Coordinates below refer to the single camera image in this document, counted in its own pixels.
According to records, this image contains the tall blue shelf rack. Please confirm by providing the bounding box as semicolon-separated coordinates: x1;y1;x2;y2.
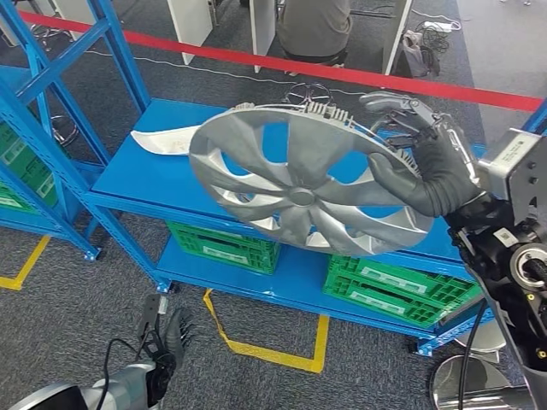
0;0;113;262

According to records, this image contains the white power strip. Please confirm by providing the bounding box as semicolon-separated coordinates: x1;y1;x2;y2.
422;20;462;34

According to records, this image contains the white curved plastic part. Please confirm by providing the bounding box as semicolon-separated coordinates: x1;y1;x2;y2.
130;125;202;157

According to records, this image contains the chrome chair star base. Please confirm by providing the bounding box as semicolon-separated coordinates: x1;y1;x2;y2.
284;83;333;108

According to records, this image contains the red barrier belt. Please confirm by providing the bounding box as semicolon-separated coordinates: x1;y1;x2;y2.
17;9;544;113

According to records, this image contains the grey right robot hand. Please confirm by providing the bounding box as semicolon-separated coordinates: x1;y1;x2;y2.
360;91;486;220

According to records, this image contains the grey bag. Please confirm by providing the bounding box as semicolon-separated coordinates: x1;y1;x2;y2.
400;31;441;79

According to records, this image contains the person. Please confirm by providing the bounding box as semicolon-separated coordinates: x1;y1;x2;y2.
276;0;354;65

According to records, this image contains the thin white floor cable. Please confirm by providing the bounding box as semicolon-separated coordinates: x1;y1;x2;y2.
85;50;369;97

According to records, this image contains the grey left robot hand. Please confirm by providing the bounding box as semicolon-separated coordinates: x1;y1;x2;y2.
164;307;196;369

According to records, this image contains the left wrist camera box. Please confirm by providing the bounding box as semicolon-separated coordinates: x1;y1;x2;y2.
136;294;168;358

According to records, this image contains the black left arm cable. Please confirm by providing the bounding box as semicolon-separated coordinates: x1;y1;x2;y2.
95;338;144;410

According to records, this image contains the black cable bundle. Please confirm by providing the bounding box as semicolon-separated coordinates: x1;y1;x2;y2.
416;25;452;58

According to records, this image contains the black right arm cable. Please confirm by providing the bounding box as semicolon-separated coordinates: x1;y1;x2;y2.
456;298;489;410

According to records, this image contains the white desk panel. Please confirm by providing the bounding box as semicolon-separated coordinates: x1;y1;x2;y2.
53;0;100;41

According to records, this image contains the chrome stool ring base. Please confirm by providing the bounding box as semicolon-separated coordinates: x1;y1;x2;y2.
51;114;81;149

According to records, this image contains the silver wheel hubcap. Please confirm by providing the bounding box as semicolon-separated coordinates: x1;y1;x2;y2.
188;102;434;259

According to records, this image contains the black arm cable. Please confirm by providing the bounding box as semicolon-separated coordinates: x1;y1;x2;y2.
456;298;489;410
95;338;144;410

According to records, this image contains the long low blue shelf rack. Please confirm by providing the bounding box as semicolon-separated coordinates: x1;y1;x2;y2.
0;0;547;359

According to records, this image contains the green folding crate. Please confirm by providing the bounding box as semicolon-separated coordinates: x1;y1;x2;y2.
0;120;60;214
165;220;282;277
323;255;484;331

